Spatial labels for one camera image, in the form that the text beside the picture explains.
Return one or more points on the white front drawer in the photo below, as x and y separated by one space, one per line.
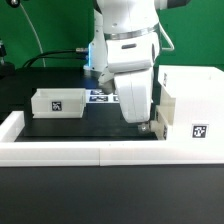
162 124

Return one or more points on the white drawer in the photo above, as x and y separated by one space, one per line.
162 124
58 102

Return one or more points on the white drawer cabinet box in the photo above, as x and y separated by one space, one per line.
199 102

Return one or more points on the marker tag sheet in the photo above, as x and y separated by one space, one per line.
98 96

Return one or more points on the white U-shaped border frame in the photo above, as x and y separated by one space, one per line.
14 153

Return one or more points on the black camera stand left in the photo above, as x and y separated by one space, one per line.
6 68

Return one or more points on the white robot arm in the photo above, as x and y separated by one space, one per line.
119 20

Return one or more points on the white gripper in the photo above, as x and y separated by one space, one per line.
131 61

